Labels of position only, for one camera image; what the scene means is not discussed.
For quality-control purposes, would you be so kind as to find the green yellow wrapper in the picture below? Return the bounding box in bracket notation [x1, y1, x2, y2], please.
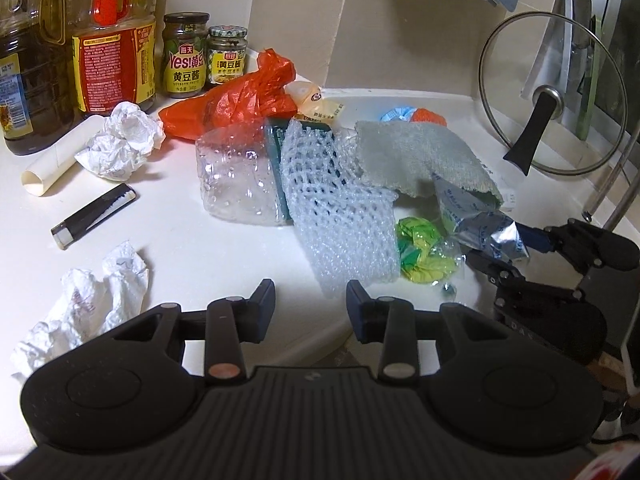
[395, 216, 463, 286]

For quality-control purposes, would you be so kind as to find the silver foil pouch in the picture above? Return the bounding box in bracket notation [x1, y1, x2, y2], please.
[432, 172, 531, 263]

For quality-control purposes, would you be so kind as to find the glass pot lid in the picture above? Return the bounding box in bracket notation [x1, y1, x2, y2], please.
[478, 10, 628, 177]

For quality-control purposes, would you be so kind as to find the large sauce jar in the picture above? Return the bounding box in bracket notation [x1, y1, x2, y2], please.
[162, 12, 210, 99]

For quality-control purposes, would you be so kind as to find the crushed clear plastic bottle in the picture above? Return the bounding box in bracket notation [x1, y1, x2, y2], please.
[195, 125, 296, 226]

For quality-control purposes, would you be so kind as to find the white paper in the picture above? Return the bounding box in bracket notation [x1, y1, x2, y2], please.
[75, 101, 166, 182]
[11, 241, 151, 376]

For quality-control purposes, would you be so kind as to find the cardboard tube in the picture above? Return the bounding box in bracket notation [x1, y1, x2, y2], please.
[21, 115, 105, 197]

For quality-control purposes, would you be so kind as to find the grey chopping board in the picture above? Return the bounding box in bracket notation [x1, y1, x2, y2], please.
[522, 0, 601, 103]

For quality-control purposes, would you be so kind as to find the orange-red plastic bag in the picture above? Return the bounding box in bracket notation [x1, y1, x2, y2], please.
[159, 49, 298, 141]

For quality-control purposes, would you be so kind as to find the white foam net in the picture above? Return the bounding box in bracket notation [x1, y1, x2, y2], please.
[280, 119, 401, 301]

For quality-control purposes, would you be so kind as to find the small sauce jar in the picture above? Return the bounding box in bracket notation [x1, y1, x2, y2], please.
[206, 25, 249, 86]

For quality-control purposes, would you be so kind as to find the person's patterned clothing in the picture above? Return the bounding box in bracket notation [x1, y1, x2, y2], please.
[575, 440, 640, 480]

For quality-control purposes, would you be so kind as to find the white green cloth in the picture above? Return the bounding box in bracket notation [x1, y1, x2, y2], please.
[355, 121, 503, 211]

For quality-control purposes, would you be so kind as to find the blue wrapper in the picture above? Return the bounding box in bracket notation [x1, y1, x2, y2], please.
[380, 106, 418, 123]

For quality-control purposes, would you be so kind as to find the orange plastic wrapper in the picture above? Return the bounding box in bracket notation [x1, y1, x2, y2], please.
[411, 107, 448, 127]

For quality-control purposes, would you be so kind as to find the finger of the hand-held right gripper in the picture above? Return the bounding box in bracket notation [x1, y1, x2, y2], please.
[465, 252, 583, 311]
[517, 220, 601, 271]

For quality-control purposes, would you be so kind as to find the oil bottle blue label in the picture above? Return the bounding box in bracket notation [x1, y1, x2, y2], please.
[0, 0, 81, 157]

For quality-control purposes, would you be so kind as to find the black lighter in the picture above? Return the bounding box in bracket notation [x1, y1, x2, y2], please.
[50, 183, 137, 250]

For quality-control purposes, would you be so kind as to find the oil bottle red handle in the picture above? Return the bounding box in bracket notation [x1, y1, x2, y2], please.
[70, 0, 158, 117]

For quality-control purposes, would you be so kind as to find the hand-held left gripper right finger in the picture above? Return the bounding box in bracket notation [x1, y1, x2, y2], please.
[346, 280, 506, 387]

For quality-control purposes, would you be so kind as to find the metal dish rack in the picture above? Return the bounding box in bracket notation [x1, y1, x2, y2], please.
[580, 120, 640, 233]

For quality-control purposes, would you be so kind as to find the dark green box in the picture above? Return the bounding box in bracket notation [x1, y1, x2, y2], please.
[265, 117, 341, 223]

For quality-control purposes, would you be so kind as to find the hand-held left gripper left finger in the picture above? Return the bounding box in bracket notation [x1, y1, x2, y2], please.
[114, 279, 277, 387]

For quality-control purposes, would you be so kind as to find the yellow plastic packet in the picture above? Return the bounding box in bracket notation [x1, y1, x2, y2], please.
[285, 80, 346, 126]

